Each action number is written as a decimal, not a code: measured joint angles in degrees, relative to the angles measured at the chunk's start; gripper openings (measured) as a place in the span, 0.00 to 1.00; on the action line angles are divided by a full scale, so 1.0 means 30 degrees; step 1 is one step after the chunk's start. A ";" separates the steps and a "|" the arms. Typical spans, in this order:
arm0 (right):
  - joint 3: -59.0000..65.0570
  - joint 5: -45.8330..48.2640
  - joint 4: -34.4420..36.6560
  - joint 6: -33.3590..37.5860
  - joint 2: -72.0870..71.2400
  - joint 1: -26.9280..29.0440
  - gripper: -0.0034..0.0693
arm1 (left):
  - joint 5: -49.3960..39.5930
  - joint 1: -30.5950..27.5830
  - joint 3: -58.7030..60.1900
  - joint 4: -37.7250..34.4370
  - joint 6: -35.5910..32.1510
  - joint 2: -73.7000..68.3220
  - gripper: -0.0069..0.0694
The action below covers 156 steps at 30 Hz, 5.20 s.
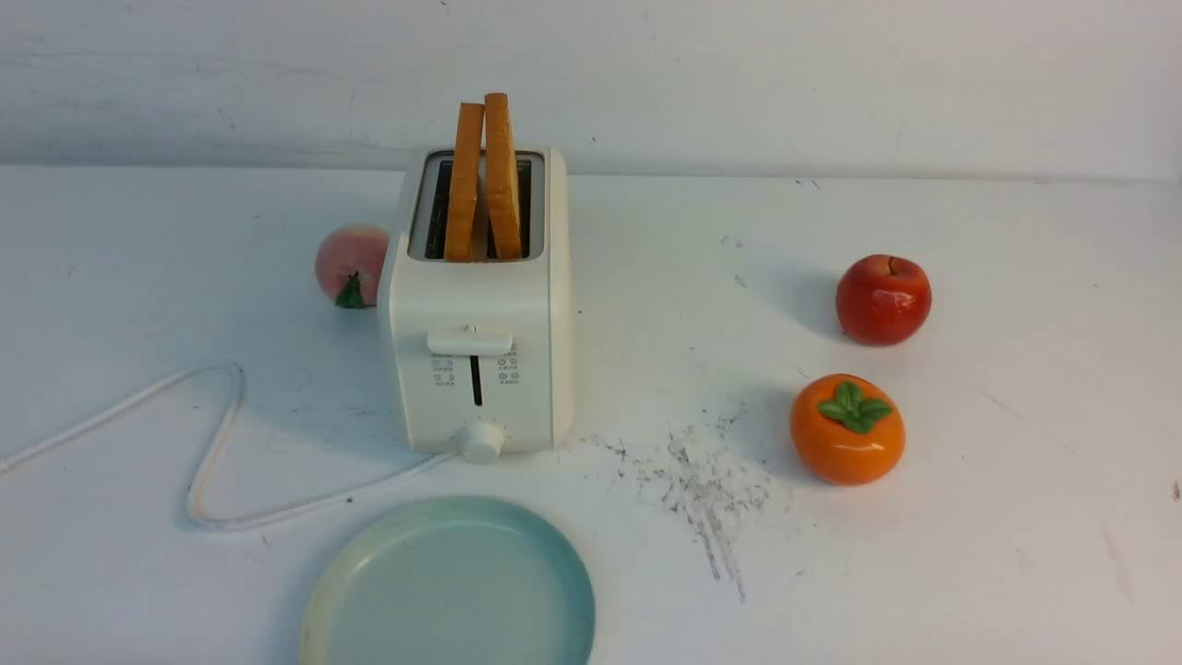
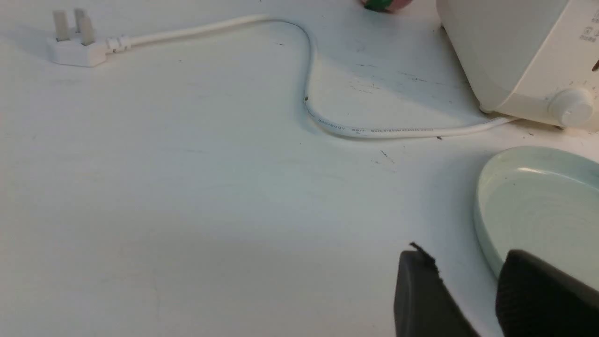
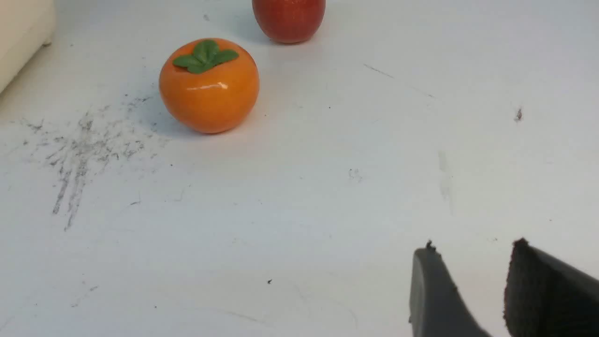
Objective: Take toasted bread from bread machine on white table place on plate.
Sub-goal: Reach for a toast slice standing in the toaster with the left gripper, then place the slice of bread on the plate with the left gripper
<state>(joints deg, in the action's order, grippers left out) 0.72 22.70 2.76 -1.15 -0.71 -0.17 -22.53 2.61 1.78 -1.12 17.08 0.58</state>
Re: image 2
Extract pink toy peach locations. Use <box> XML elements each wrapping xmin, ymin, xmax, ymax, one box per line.
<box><xmin>361</xmin><ymin>0</ymin><xmax>413</xmax><ymax>13</ymax></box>

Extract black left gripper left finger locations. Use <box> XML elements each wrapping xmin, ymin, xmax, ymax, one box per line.
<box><xmin>394</xmin><ymin>242</ymin><xmax>479</xmax><ymax>337</ymax></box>

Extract white toaster power cable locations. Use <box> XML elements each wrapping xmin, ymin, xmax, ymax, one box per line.
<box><xmin>46</xmin><ymin>8</ymin><xmax>518</xmax><ymax>139</ymax></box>

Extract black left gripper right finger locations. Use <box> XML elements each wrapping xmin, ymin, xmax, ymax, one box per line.
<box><xmin>496</xmin><ymin>249</ymin><xmax>599</xmax><ymax>337</ymax></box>

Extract white two-slot toaster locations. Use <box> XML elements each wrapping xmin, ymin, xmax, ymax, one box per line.
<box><xmin>436</xmin><ymin>0</ymin><xmax>599</xmax><ymax>132</ymax></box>

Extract light green round plate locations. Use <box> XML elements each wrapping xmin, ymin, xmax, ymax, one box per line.
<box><xmin>473</xmin><ymin>147</ymin><xmax>599</xmax><ymax>289</ymax></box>

